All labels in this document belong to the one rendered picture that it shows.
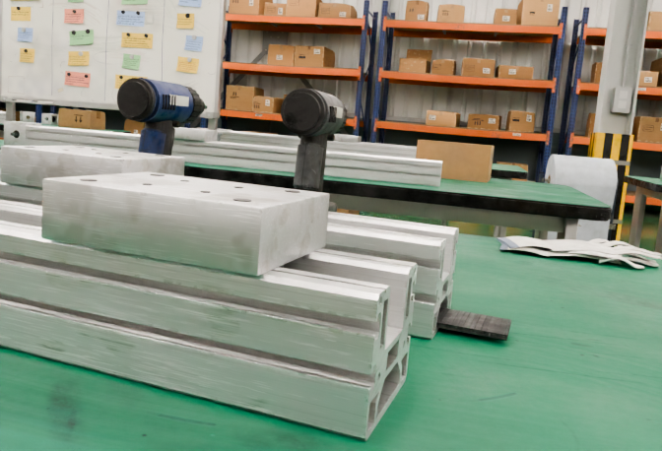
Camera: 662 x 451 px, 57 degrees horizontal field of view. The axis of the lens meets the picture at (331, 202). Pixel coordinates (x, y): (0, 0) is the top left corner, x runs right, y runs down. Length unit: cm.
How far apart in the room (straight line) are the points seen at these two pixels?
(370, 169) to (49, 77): 259
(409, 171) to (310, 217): 171
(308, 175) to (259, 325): 45
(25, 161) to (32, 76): 360
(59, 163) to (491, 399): 48
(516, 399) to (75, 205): 32
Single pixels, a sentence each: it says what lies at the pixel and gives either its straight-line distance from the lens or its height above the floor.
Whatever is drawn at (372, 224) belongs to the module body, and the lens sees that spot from 60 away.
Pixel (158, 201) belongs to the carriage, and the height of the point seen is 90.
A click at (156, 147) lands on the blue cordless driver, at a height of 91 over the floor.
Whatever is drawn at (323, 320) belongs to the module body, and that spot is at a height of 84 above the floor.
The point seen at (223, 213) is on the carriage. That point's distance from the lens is 36.
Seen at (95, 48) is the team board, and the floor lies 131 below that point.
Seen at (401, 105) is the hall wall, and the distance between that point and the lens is 1109.
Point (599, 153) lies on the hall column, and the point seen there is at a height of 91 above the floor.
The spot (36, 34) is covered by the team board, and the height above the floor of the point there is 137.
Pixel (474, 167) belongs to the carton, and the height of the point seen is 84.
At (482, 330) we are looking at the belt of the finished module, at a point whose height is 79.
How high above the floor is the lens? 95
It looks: 7 degrees down
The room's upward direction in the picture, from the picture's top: 5 degrees clockwise
